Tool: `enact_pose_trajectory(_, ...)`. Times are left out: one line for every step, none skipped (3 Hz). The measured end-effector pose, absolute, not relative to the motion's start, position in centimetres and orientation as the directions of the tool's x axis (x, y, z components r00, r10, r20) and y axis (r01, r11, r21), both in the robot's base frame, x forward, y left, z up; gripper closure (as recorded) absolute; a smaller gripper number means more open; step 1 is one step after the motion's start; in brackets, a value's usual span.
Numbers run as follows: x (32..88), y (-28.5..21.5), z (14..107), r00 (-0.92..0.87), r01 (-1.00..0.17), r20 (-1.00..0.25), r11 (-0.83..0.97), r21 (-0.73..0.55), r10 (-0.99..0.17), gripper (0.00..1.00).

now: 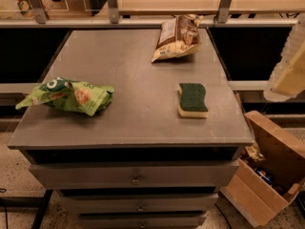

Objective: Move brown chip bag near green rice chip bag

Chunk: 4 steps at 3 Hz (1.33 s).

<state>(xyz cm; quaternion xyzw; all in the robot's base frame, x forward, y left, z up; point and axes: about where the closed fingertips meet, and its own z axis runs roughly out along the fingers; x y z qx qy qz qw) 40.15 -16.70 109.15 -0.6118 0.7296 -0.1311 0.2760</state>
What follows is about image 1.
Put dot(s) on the brown chip bag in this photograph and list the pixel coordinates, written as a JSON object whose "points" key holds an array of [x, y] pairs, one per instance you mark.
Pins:
{"points": [[179, 37]]}

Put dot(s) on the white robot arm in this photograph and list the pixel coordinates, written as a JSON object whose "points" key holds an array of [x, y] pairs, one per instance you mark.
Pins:
{"points": [[288, 77]]}

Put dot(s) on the green rice chip bag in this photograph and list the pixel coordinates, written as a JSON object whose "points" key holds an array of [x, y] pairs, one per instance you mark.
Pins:
{"points": [[70, 96]]}

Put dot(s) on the green and yellow sponge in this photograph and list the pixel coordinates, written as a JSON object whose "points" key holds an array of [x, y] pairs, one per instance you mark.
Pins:
{"points": [[192, 100]]}

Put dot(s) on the grey drawer cabinet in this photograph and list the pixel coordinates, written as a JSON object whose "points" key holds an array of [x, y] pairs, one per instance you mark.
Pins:
{"points": [[90, 160]]}

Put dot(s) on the top drawer knob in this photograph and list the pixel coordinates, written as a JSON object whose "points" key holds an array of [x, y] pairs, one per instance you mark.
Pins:
{"points": [[135, 180]]}

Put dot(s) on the snack packet in box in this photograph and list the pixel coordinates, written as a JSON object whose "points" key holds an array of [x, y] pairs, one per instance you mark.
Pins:
{"points": [[253, 153]]}

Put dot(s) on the open cardboard box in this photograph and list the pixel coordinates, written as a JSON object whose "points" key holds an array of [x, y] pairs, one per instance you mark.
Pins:
{"points": [[260, 190]]}

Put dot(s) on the colourful package on shelf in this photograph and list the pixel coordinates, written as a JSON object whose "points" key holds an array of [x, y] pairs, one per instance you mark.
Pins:
{"points": [[25, 8]]}

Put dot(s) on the middle metal shelf bracket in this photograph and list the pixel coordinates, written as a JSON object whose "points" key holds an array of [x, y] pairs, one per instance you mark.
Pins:
{"points": [[113, 11]]}

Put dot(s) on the metal shelf bracket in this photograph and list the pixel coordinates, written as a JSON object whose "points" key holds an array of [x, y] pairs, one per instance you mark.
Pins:
{"points": [[38, 11], [113, 11], [223, 11]]}

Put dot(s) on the right metal shelf bracket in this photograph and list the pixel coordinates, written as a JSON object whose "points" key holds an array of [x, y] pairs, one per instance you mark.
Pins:
{"points": [[223, 11]]}

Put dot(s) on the left metal shelf bracket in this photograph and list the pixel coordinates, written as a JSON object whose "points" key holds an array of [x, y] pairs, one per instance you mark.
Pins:
{"points": [[38, 11]]}

